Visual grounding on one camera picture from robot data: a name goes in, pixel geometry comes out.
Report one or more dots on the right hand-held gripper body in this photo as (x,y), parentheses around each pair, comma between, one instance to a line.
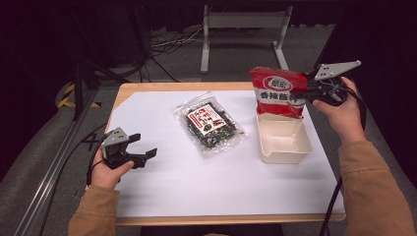
(331,83)

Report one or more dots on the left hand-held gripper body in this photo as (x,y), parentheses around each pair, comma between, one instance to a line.
(118,152)

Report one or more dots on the red seasoning packet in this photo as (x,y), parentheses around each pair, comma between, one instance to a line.
(278,95)

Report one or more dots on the cream plastic storage box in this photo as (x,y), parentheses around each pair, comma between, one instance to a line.
(283,141)

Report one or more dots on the person's left hand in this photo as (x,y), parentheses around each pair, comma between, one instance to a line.
(105,177)

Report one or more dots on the person's right hand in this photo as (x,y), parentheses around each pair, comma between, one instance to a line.
(345,118)

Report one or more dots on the white paper table sheet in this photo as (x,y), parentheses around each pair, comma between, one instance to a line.
(196,183)

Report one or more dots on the clear bag of dried seaweed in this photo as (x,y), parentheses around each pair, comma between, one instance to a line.
(209,128)

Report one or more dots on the wooden table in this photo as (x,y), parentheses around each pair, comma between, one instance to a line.
(183,86)

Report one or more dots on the black tripod stand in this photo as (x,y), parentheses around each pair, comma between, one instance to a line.
(80,85)

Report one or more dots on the yellow and black hazard tape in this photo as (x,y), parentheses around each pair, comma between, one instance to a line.
(67,95)

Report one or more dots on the aluminium floor rail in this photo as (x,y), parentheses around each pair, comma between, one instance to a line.
(49,177)

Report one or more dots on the white metal table frame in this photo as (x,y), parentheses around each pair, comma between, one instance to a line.
(244,19)

